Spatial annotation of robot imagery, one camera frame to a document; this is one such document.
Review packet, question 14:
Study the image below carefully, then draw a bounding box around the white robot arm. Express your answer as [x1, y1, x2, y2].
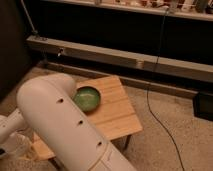
[0, 73, 137, 171]

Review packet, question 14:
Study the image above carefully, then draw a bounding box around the small wooden table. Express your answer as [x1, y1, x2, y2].
[31, 75, 144, 162]

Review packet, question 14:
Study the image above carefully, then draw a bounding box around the green bowl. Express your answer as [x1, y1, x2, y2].
[73, 86, 101, 112]

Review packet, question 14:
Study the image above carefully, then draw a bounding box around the long grey shelf rail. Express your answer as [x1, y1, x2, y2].
[26, 35, 213, 83]

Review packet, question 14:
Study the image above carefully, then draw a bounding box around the thin metal rod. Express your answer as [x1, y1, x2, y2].
[20, 0, 39, 37]

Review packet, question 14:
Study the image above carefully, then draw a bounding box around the upper shelf with items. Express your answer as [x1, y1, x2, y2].
[45, 0, 213, 22]

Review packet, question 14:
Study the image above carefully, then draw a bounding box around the black cable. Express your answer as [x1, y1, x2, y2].
[146, 7, 186, 171]

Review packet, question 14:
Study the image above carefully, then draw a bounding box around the black box on floor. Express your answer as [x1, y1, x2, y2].
[193, 92, 213, 121]

